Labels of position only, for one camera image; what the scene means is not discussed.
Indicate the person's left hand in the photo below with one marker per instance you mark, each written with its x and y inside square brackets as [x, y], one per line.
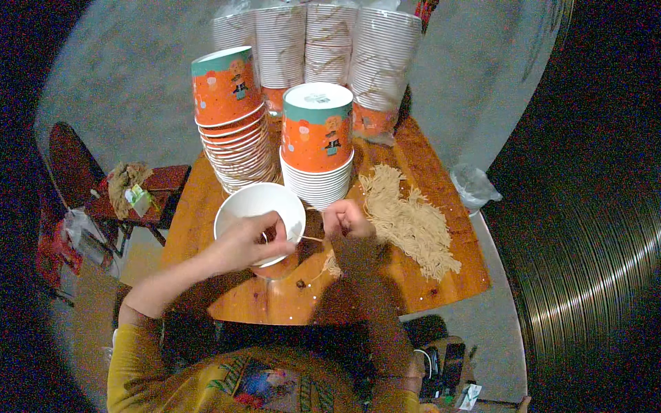
[237, 248]

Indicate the person's right hand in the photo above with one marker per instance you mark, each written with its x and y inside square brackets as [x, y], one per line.
[347, 219]

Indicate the person's right fingers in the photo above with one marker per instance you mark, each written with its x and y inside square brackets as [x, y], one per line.
[335, 219]

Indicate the white paper bowl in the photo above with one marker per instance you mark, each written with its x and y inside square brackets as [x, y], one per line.
[258, 202]

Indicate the straight stack of orange bowls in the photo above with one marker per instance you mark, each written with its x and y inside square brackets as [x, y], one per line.
[316, 134]

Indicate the clear plastic bag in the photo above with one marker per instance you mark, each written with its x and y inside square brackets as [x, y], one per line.
[472, 187]

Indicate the plastic-wrapped stack of bowls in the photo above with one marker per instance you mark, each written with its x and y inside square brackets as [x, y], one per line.
[329, 46]
[280, 51]
[382, 67]
[232, 31]

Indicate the leaning stack of orange bowls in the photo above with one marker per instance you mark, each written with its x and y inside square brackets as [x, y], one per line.
[227, 93]

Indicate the black phone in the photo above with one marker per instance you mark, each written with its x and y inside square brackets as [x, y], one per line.
[453, 364]

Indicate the green and white packet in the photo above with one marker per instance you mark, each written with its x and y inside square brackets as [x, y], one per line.
[138, 199]

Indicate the small white packet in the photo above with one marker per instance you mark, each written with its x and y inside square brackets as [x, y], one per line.
[469, 396]

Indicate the person's body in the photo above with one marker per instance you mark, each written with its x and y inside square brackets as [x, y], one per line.
[170, 377]

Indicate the crumpled grey plastic bag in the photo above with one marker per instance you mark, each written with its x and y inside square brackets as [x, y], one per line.
[88, 240]

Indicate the dark red chair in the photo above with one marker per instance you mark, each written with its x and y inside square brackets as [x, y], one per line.
[77, 165]

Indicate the red bag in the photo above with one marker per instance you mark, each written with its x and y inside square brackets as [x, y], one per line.
[54, 253]

